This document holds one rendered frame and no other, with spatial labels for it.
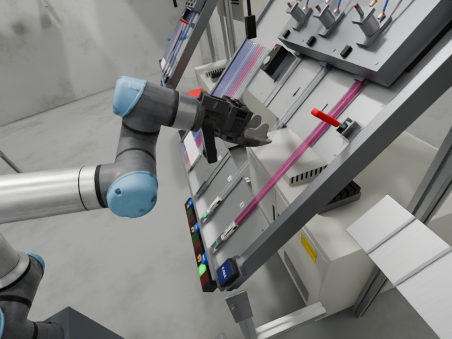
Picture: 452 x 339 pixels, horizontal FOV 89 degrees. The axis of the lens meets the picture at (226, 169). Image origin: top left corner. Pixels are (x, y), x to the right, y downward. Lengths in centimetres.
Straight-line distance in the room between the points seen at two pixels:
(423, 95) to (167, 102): 42
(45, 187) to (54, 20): 456
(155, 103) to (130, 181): 16
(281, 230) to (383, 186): 56
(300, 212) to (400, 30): 34
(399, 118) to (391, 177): 57
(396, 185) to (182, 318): 114
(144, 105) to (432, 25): 47
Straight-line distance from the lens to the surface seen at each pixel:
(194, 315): 140
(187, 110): 47
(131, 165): 41
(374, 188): 97
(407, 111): 48
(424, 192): 70
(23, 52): 501
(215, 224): 68
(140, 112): 46
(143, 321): 149
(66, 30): 493
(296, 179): 91
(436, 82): 49
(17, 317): 87
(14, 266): 87
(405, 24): 49
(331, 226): 82
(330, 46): 55
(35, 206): 44
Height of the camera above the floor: 128
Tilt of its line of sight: 40 degrees down
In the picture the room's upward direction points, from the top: 13 degrees counter-clockwise
